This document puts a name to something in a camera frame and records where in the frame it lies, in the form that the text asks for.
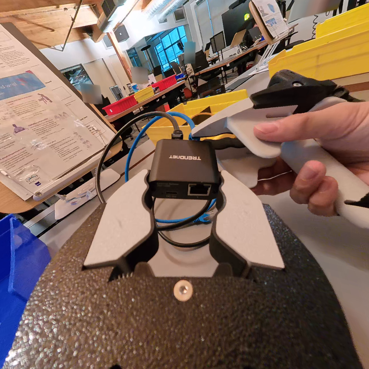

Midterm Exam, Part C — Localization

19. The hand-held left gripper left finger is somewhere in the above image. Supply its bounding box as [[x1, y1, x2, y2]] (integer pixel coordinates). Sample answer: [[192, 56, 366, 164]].
[[83, 169, 160, 268]]

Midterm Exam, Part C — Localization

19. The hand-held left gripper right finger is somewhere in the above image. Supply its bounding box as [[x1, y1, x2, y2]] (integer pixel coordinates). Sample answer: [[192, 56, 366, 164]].
[[208, 170, 286, 273]]

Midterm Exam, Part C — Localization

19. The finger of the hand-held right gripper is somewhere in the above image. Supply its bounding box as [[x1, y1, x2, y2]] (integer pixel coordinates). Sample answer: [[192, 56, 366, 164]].
[[191, 97, 299, 160], [218, 146, 278, 188]]

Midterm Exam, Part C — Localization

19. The yellow plastic bin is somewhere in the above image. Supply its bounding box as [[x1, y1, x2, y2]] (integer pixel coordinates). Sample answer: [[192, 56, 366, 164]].
[[268, 29, 369, 81], [141, 89, 249, 146], [316, 4, 369, 38]]

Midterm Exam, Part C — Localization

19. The blue ethernet cable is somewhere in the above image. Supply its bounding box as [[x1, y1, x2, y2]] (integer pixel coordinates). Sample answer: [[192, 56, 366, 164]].
[[125, 111, 217, 226]]

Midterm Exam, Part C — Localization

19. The black ethernet cable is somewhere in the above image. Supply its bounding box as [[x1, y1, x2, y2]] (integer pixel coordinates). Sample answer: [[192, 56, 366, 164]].
[[95, 111, 215, 249]]

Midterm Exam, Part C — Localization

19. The black ethernet splitter box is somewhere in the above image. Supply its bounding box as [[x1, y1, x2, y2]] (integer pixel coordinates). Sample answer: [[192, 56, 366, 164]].
[[148, 139, 221, 200]]

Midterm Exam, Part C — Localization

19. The grey desk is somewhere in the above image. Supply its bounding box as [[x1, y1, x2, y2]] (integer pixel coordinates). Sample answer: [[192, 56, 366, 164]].
[[24, 66, 369, 369]]

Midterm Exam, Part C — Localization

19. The person's right hand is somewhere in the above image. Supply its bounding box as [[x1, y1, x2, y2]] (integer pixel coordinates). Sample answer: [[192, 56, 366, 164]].
[[250, 101, 369, 217]]

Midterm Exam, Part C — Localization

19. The white clipboard stand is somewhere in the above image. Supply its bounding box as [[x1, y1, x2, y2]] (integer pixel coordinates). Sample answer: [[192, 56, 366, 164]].
[[247, 40, 287, 76], [55, 169, 121, 220]]

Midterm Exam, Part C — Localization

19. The wooden clipboard with instruction sheets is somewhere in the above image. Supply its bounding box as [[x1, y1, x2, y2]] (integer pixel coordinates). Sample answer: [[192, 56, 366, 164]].
[[249, 0, 292, 45], [0, 22, 123, 214]]

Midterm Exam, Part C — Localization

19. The red plastic bin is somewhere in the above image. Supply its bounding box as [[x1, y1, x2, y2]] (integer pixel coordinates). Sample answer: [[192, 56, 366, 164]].
[[102, 95, 138, 116], [151, 75, 177, 91]]

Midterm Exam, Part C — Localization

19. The long background work table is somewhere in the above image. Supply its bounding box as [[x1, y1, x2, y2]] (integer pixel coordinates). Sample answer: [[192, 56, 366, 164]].
[[105, 79, 188, 121]]

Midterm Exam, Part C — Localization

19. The small yellow bin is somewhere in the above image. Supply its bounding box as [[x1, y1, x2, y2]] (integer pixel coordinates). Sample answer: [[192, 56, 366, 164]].
[[134, 86, 155, 103]]

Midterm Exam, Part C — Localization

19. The large black monitor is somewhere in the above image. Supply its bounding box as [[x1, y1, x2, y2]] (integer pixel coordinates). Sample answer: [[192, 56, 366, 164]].
[[221, 6, 255, 48]]

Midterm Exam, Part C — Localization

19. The blue plastic bin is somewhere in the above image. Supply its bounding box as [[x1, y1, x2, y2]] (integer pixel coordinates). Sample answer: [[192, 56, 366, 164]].
[[0, 214, 52, 355]]

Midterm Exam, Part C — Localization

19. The black ceiling speaker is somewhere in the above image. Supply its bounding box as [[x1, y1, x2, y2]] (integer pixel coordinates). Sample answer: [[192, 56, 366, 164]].
[[114, 24, 130, 43]]

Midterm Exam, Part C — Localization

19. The silver air duct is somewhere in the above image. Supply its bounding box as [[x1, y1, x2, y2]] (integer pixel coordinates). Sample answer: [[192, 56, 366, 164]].
[[144, 0, 186, 23]]

